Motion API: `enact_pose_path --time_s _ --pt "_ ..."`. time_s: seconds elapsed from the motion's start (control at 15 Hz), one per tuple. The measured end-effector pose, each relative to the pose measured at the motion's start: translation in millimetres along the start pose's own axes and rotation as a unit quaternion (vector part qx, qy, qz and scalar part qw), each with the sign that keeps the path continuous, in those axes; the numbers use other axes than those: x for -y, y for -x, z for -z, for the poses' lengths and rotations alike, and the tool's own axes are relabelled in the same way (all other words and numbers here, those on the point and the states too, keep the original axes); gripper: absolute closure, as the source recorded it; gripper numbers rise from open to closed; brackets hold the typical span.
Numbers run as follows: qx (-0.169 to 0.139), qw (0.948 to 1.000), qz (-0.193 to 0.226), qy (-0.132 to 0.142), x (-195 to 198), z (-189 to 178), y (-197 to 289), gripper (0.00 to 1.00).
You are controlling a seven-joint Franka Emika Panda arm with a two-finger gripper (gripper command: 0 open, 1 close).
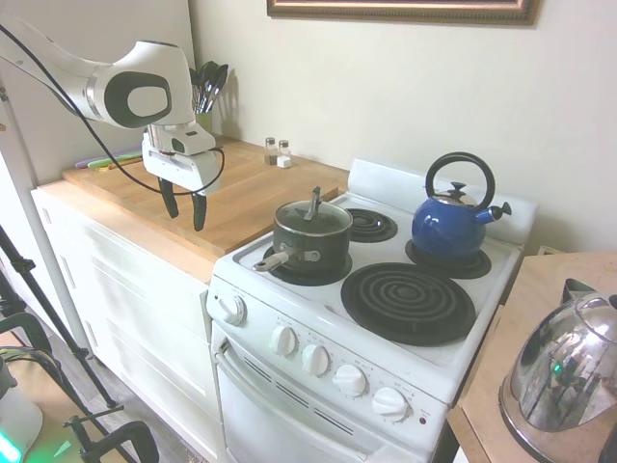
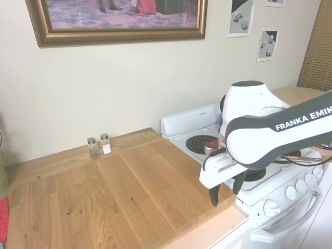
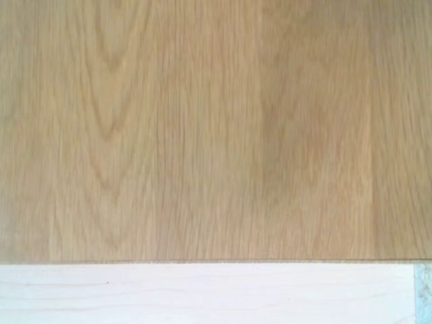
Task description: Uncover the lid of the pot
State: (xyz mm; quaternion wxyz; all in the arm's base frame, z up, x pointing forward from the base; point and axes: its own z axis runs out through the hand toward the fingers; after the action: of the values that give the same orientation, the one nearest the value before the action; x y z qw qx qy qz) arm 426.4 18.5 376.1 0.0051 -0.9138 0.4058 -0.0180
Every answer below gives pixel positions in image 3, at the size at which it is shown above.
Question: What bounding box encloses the large wooden butcher board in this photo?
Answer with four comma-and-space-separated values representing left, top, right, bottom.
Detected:
0, 0, 432, 264

